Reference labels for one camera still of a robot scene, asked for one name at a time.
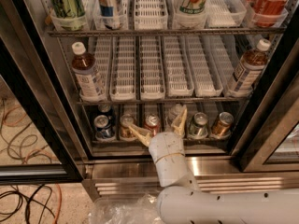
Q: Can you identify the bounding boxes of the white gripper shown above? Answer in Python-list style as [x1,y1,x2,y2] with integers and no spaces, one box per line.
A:
[129,105,187,163]

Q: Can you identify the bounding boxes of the fridge glass door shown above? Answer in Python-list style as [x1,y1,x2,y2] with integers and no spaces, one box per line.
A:
[232,45,299,173]
[0,0,85,184]

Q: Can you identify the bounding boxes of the green can top shelf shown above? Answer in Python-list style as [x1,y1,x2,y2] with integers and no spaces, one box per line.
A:
[51,0,85,19]

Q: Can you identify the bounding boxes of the fridge right glass door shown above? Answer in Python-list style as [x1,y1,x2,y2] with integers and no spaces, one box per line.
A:
[232,45,299,173]

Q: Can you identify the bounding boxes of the orange cable on floor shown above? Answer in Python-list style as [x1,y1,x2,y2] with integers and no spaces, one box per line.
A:
[0,105,63,224]

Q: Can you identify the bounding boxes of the right tea bottle white cap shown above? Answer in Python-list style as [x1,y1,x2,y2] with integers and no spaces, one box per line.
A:
[227,38,271,92]

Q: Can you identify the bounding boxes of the dark can behind pepsi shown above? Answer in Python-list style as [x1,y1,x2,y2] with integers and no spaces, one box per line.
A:
[98,104,113,117]

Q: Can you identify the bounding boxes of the green silver can bottom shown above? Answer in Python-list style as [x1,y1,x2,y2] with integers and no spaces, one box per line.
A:
[189,112,208,139]

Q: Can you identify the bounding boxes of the fridge bottom steel grille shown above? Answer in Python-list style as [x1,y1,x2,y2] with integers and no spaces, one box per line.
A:
[82,172,299,201]

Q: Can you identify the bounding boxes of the blue pepsi can front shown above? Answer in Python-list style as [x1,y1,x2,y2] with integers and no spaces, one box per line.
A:
[93,115,114,139]

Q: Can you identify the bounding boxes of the gold brown can left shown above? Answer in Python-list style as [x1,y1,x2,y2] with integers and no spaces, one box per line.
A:
[120,114,135,139]

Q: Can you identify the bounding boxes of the clear water bottle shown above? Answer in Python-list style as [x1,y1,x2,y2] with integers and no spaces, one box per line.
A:
[166,104,183,131]

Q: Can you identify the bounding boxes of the red coca-cola can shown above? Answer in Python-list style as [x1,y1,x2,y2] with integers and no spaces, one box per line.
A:
[241,0,288,28]

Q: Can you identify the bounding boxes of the tea bottle white cap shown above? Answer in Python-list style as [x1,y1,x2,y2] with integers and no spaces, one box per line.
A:
[227,38,271,92]
[72,42,104,102]

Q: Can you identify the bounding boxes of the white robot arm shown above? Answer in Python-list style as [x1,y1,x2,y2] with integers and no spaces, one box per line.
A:
[129,107,299,224]

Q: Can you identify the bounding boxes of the red can bottom shelf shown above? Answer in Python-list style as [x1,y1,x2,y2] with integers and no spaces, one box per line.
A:
[144,114,161,136]

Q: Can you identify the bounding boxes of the fridge left glass door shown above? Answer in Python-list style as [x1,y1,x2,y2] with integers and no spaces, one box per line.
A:
[0,0,85,184]

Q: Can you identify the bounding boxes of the left tea bottle white cap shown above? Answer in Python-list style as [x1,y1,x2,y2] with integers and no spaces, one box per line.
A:
[72,42,104,102]

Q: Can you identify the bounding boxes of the empty white tray top right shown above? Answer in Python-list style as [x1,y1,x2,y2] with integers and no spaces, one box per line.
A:
[206,0,247,28]

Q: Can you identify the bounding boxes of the black cables on floor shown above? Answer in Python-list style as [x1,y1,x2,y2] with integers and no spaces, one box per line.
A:
[0,184,56,224]

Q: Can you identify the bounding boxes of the orange gold can right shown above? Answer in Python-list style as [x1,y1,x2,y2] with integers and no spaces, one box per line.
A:
[211,112,234,137]

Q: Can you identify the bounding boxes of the clear plastic bin with bag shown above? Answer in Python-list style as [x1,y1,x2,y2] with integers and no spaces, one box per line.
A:
[89,194,164,224]

